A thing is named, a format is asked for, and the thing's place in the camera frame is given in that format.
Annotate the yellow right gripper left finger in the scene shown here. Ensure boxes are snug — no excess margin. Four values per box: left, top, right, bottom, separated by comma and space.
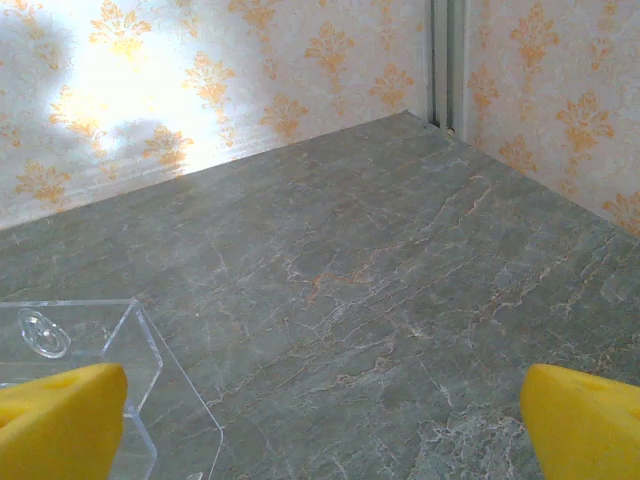
0, 363, 129, 480

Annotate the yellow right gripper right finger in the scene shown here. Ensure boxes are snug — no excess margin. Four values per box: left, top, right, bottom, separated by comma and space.
519, 363, 640, 480

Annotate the clear acrylic card rack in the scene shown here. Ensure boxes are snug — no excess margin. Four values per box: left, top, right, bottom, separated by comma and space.
0, 298, 225, 480

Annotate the aluminium frame post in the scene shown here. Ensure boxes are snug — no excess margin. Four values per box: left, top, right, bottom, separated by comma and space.
428, 0, 469, 135

